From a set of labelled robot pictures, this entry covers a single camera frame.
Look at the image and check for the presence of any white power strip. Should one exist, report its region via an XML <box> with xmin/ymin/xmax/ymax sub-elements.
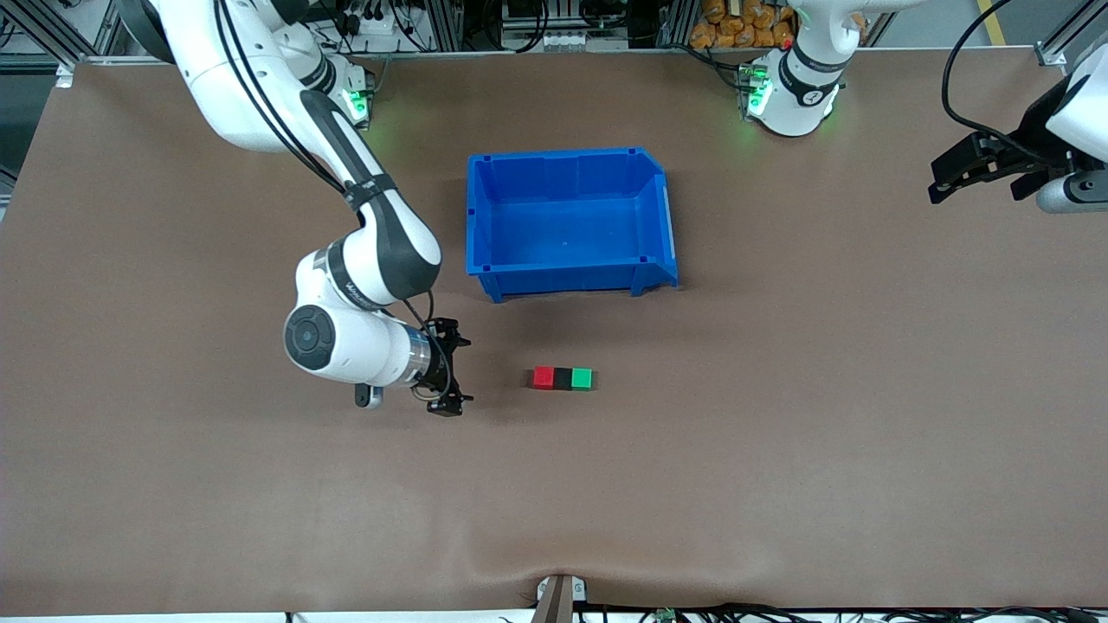
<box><xmin>346</xmin><ymin>13</ymin><xmax>408</xmax><ymax>55</ymax></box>

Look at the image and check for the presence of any orange snack bag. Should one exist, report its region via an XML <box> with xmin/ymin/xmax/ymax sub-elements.
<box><xmin>690</xmin><ymin>0</ymin><xmax>797</xmax><ymax>50</ymax></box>

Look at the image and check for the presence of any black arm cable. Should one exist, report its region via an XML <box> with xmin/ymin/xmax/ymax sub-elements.
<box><xmin>942</xmin><ymin>0</ymin><xmax>1053</xmax><ymax>165</ymax></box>
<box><xmin>211</xmin><ymin>0</ymin><xmax>435</xmax><ymax>336</ymax></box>

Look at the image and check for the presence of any brown table mat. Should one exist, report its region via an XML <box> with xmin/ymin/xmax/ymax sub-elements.
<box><xmin>0</xmin><ymin>48</ymin><xmax>1108</xmax><ymax>617</ymax></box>

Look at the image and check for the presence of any aluminium frame profile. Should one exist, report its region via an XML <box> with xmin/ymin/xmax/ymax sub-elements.
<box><xmin>13</xmin><ymin>0</ymin><xmax>118</xmax><ymax>66</ymax></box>
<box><xmin>1034</xmin><ymin>0</ymin><xmax>1093</xmax><ymax>67</ymax></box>

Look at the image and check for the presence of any blue plastic storage bin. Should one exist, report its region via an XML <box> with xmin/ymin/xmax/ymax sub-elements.
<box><xmin>467</xmin><ymin>146</ymin><xmax>680</xmax><ymax>304</ymax></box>

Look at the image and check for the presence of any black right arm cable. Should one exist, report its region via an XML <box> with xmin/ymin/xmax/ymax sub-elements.
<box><xmin>211</xmin><ymin>0</ymin><xmax>435</xmax><ymax>336</ymax></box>

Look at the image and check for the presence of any electronics box with white connectors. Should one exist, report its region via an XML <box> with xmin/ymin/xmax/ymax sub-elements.
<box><xmin>500</xmin><ymin>0</ymin><xmax>630</xmax><ymax>53</ymax></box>

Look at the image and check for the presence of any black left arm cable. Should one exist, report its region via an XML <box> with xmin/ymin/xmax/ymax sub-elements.
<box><xmin>942</xmin><ymin>0</ymin><xmax>1053</xmax><ymax>165</ymax></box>

